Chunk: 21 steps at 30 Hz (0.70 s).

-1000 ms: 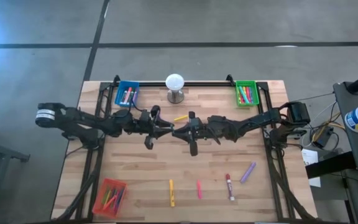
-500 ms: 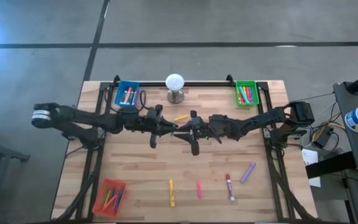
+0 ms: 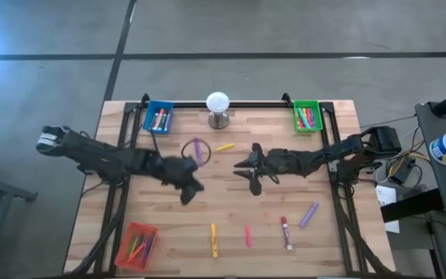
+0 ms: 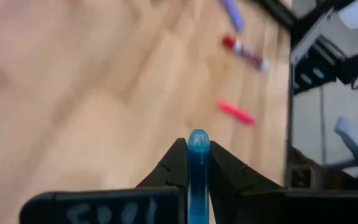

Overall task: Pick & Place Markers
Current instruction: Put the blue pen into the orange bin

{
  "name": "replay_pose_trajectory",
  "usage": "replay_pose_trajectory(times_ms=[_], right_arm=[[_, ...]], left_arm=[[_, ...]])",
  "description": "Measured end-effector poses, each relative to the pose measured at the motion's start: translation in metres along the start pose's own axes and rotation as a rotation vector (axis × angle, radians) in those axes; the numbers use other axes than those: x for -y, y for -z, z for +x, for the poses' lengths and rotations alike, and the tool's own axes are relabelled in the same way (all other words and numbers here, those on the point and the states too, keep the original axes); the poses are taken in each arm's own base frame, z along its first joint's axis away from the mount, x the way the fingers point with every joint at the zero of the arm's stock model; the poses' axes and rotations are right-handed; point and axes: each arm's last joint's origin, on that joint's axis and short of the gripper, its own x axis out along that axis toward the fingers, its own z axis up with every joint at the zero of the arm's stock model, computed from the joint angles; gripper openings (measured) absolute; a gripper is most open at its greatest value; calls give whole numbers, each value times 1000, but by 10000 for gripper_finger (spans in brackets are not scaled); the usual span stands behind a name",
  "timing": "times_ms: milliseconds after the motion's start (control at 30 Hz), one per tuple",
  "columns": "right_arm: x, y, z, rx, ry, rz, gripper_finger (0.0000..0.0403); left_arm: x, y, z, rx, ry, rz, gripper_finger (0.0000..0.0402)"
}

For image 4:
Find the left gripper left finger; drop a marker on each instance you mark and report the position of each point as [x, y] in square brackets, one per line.
[120, 207]

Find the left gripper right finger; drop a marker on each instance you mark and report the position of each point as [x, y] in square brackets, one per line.
[259, 205]

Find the blue highlighter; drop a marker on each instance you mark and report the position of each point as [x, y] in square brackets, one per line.
[198, 174]

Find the pink highlighter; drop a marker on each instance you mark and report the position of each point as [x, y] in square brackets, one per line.
[236, 112]

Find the red Expo marker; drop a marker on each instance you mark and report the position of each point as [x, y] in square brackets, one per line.
[245, 53]

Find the light purple highlighter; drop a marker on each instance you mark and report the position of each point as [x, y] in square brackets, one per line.
[233, 14]

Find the black equipment box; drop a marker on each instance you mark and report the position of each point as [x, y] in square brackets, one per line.
[315, 62]

